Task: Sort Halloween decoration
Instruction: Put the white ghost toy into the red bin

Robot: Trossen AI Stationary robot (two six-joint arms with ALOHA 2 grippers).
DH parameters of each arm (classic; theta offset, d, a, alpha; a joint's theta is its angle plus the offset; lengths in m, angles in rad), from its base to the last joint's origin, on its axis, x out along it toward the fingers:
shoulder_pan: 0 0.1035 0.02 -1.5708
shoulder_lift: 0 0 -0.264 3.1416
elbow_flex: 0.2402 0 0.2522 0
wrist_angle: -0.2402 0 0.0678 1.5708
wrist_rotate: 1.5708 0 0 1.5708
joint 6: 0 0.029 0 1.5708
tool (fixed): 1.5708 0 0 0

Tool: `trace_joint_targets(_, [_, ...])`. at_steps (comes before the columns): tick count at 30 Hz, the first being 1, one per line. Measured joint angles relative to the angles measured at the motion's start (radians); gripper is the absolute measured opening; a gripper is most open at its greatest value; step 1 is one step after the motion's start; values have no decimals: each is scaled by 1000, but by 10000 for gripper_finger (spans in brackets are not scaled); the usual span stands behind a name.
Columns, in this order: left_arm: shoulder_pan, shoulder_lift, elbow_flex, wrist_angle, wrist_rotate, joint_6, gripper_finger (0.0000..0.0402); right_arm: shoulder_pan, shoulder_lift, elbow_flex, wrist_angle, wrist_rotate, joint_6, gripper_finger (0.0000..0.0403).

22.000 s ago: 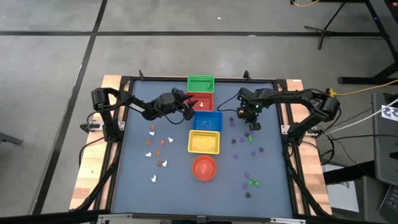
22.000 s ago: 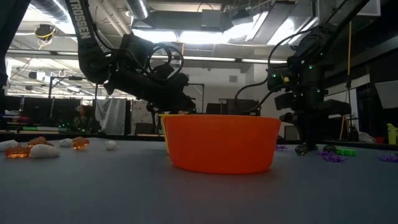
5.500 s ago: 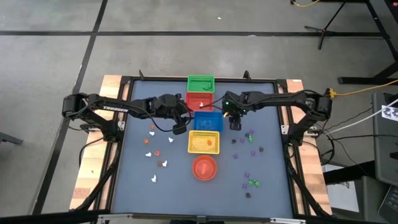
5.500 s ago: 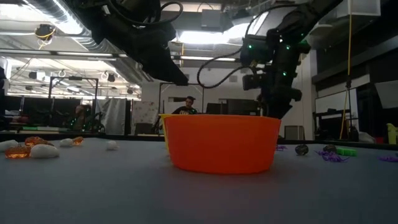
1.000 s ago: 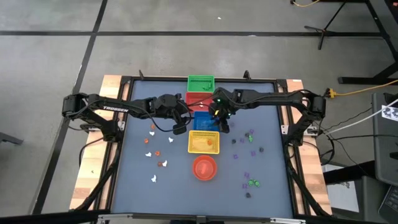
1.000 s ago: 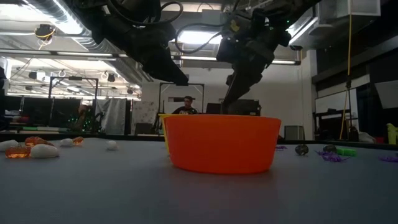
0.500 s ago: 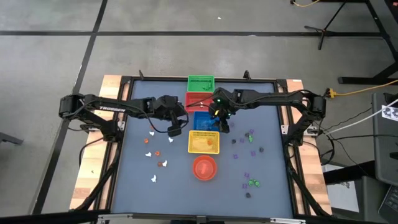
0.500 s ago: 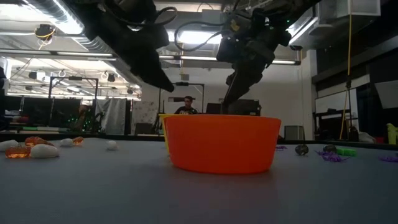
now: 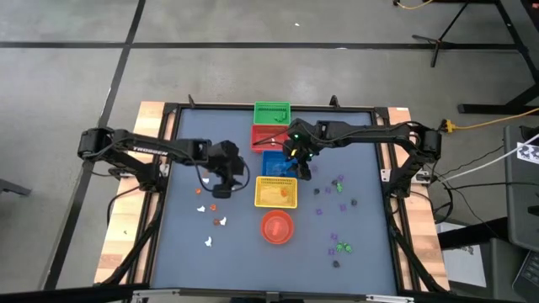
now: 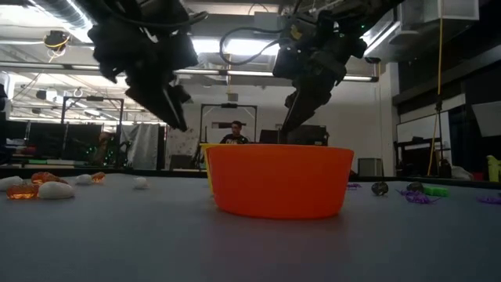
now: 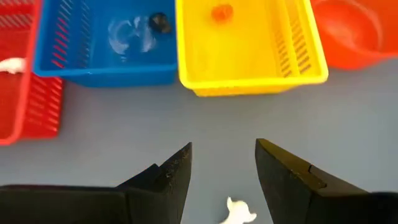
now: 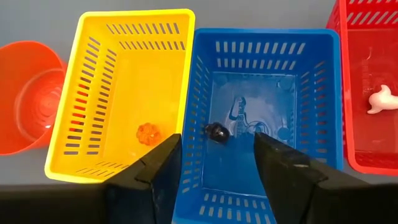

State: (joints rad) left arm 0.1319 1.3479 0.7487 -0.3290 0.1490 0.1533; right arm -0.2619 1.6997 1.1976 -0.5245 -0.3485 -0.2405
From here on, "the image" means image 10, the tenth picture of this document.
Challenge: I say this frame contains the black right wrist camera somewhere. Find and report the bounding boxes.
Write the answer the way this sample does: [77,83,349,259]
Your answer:
[272,45,299,79]

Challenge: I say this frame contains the white wall panel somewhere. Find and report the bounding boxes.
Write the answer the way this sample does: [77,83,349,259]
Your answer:
[471,100,501,138]

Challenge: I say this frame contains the white board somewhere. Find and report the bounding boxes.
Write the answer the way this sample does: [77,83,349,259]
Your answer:
[396,111,451,145]

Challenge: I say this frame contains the ceiling light strip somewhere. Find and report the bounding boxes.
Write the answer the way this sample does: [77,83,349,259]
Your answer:
[174,69,379,82]

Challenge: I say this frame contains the black right camera cable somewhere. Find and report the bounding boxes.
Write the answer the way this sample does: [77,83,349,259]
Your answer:
[218,25,293,67]

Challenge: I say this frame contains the grey curtain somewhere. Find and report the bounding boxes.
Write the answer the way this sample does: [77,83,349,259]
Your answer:
[119,123,160,170]

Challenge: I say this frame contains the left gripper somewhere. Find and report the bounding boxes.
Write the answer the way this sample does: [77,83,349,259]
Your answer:
[89,15,199,132]

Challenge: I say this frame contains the grey bin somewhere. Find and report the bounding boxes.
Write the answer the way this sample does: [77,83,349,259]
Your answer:
[358,157,384,177]

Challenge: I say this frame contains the black partition screen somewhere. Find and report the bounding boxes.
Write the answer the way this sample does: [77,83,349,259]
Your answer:
[5,121,103,160]

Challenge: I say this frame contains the person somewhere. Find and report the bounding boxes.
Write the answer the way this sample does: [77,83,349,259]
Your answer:
[92,132,118,165]
[219,120,251,145]

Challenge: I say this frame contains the orange plastic bowl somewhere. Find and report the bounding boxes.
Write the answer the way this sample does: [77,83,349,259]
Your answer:
[206,143,355,220]

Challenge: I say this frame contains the green plastic skeleton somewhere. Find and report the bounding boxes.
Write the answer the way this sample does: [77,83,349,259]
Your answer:
[421,185,450,198]

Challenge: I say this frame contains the silver ceiling duct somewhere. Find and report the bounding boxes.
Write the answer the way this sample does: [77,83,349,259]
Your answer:
[37,0,88,29]

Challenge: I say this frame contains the yellow-green container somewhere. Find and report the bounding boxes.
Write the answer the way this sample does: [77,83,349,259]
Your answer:
[486,154,501,183]

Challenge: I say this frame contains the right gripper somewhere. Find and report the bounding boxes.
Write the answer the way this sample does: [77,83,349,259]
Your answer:
[279,9,368,144]

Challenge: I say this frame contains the yellow plastic basket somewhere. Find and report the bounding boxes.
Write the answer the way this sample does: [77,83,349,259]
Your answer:
[200,143,236,193]

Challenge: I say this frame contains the yellow hanging cord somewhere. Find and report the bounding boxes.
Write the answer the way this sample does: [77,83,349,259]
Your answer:
[426,17,445,177]

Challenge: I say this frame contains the yellow cable reel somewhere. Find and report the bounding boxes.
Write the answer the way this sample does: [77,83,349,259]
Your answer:
[42,30,71,52]

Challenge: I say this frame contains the black metal stand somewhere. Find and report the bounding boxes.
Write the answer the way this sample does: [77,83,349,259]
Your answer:
[60,96,125,168]

